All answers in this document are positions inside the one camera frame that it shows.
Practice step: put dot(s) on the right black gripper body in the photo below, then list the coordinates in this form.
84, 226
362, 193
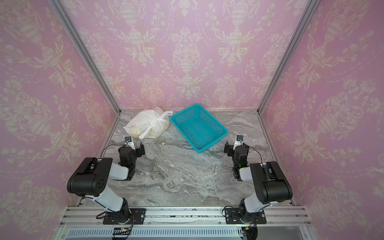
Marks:
228, 148

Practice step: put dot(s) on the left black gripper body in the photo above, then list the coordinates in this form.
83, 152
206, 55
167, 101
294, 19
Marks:
139, 150

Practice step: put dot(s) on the white plastic bag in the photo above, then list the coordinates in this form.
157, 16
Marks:
149, 123

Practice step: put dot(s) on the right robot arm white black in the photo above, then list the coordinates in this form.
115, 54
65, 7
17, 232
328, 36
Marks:
270, 184

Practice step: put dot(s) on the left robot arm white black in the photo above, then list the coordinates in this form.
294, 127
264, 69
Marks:
90, 181

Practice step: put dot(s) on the teal plastic basket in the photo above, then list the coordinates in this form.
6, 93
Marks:
200, 128

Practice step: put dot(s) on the small black electronics board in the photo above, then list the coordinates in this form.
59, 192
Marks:
121, 233

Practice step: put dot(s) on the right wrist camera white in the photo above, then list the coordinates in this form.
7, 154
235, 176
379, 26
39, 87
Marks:
238, 140

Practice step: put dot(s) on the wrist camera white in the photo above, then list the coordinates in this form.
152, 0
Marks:
129, 142
238, 140

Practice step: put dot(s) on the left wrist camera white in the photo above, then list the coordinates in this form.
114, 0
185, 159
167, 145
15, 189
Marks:
129, 142

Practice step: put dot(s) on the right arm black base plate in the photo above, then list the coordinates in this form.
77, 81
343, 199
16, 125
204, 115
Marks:
232, 216

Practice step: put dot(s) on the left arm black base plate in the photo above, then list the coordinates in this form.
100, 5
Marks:
135, 216

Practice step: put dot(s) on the aluminium front rail frame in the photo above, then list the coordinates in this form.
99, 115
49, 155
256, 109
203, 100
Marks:
284, 222

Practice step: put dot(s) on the left aluminium corner post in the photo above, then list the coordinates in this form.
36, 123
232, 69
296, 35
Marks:
73, 33

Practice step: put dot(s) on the aluminium corner post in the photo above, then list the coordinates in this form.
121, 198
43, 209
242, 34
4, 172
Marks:
73, 33
295, 40

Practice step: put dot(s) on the right aluminium corner post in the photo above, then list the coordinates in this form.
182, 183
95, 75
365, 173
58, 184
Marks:
295, 40

